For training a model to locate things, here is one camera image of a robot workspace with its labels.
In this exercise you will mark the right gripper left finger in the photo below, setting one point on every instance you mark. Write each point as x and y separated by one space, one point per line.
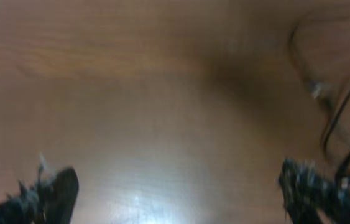
46 201

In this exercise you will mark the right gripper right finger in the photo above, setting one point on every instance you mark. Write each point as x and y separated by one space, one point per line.
305 192

